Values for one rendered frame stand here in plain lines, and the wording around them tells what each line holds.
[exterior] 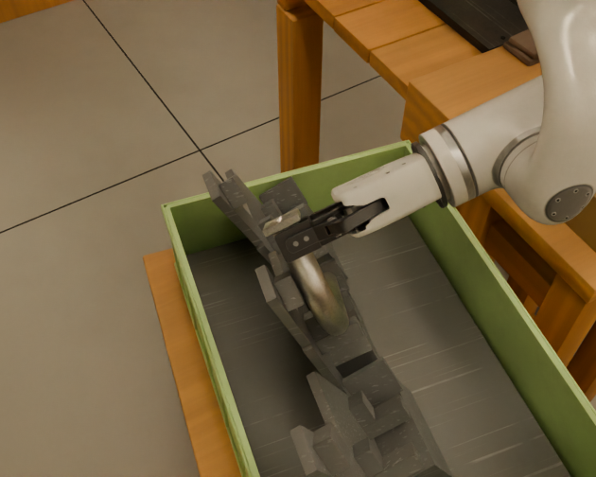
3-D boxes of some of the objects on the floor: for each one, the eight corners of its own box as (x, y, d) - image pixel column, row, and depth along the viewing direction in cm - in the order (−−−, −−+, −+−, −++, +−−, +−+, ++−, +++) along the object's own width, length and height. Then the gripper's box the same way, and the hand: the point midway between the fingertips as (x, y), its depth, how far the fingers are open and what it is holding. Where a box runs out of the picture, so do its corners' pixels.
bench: (748, 178, 240) (927, -67, 172) (397, 363, 194) (451, 130, 126) (603, 70, 279) (701, -165, 210) (280, 204, 232) (272, -42, 164)
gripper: (473, 211, 64) (295, 296, 65) (438, 195, 80) (296, 263, 81) (440, 138, 63) (260, 225, 64) (411, 136, 79) (268, 206, 80)
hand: (298, 238), depth 72 cm, fingers closed on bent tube, 3 cm apart
